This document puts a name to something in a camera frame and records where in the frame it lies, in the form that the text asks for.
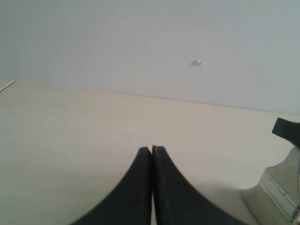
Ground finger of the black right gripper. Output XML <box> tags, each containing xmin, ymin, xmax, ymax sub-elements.
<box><xmin>272</xmin><ymin>118</ymin><xmax>300</xmax><ymax>149</ymax></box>

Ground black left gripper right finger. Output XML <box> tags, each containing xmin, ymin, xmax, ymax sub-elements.
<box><xmin>152</xmin><ymin>145</ymin><xmax>244</xmax><ymax>225</ymax></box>

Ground wooden paint brush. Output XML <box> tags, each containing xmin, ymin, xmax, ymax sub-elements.
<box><xmin>240</xmin><ymin>146</ymin><xmax>300</xmax><ymax>225</ymax></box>

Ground small white wall hook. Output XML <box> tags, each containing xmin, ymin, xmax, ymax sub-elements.
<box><xmin>192</xmin><ymin>60</ymin><xmax>203</xmax><ymax>66</ymax></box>

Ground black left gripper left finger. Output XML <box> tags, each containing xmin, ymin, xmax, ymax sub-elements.
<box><xmin>72</xmin><ymin>147</ymin><xmax>152</xmax><ymax>225</ymax></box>

